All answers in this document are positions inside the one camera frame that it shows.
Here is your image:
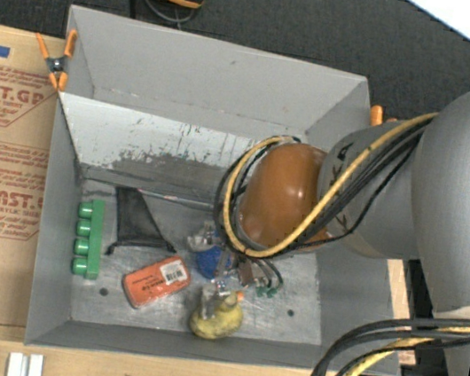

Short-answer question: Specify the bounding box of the grey metal bin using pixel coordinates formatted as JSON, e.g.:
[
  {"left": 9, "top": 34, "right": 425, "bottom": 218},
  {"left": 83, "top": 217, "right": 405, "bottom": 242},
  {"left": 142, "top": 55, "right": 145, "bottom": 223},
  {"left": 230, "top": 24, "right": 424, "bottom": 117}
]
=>
[{"left": 11, "top": 4, "right": 457, "bottom": 376}]

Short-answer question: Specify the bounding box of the black cloth pouch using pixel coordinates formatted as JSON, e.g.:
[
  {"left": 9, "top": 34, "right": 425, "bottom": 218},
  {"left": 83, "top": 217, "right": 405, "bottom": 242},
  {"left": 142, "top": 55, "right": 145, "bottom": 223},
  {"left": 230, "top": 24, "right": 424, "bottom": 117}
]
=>
[{"left": 104, "top": 185, "right": 187, "bottom": 268}]

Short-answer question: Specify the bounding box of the yellow rubber duck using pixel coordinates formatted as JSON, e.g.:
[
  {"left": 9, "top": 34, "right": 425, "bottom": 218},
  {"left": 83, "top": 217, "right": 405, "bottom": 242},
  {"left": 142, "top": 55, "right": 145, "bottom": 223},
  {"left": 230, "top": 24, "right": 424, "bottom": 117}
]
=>
[{"left": 185, "top": 282, "right": 249, "bottom": 346}]

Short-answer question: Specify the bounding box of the green block with four pegs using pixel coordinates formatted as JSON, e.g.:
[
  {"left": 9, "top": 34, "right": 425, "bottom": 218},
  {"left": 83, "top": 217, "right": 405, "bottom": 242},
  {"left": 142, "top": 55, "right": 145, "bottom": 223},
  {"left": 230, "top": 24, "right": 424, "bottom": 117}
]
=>
[{"left": 66, "top": 195, "right": 113, "bottom": 282}]

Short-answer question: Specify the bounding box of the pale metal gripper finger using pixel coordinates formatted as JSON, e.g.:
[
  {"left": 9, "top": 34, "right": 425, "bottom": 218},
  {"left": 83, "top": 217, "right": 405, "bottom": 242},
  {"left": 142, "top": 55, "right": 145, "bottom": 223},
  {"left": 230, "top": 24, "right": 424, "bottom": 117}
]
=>
[
  {"left": 184, "top": 217, "right": 225, "bottom": 257},
  {"left": 197, "top": 277, "right": 235, "bottom": 323}
]

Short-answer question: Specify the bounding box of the orange packet with barcode label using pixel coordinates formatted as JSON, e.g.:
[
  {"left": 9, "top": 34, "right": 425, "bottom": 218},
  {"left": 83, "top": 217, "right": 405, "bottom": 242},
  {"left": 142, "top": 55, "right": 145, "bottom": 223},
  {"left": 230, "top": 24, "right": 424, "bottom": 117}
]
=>
[{"left": 117, "top": 246, "right": 197, "bottom": 318}]

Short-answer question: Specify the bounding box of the blue ball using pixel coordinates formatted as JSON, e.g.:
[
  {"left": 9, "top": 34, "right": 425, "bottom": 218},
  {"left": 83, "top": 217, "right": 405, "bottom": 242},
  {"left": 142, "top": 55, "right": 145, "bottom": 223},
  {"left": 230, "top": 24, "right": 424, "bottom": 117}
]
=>
[{"left": 191, "top": 241, "right": 235, "bottom": 284}]

